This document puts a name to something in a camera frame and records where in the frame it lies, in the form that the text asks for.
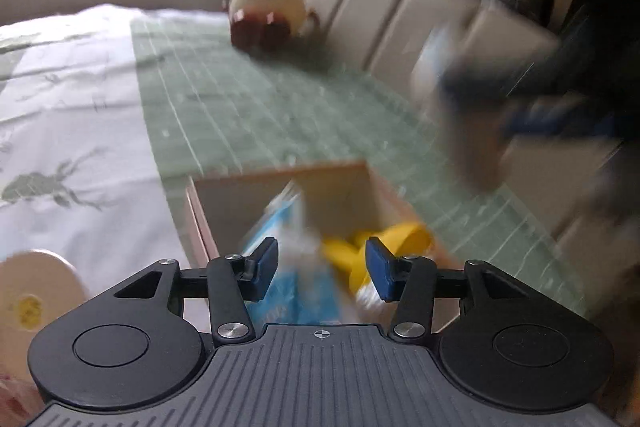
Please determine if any beige padded headboard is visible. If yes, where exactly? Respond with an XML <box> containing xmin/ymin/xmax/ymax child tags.
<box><xmin>260</xmin><ymin>0</ymin><xmax>640</xmax><ymax>268</ymax></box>

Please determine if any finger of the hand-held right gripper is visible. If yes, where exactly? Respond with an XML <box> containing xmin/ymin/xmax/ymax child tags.
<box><xmin>439</xmin><ymin>57</ymin><xmax>566</xmax><ymax>110</ymax></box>
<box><xmin>502</xmin><ymin>99</ymin><xmax>618</xmax><ymax>142</ymax></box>

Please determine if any yellow toy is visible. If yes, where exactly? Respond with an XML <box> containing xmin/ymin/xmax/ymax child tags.
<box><xmin>322</xmin><ymin>223</ymin><xmax>435</xmax><ymax>296</ymax></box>

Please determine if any green checked bed sheet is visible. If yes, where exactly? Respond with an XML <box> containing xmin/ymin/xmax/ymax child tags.
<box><xmin>130</xmin><ymin>14</ymin><xmax>592</xmax><ymax>319</ymax></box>

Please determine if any pink cardboard box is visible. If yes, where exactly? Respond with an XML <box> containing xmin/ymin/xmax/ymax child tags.
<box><xmin>184</xmin><ymin>160</ymin><xmax>462</xmax><ymax>339</ymax></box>

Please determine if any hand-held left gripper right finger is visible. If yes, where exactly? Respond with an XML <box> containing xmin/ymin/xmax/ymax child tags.
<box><xmin>365</xmin><ymin>237</ymin><xmax>532</xmax><ymax>341</ymax></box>

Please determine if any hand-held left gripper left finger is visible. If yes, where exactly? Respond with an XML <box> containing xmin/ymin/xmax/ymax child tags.
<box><xmin>114</xmin><ymin>238</ymin><xmax>279</xmax><ymax>344</ymax></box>

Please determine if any cream round plush toy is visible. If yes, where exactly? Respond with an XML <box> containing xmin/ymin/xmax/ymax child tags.
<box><xmin>228</xmin><ymin>0</ymin><xmax>322</xmax><ymax>54</ymax></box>

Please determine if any clear jar with powder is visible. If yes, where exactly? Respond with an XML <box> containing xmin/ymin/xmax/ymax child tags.
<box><xmin>0</xmin><ymin>249</ymin><xmax>89</xmax><ymax>344</ymax></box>

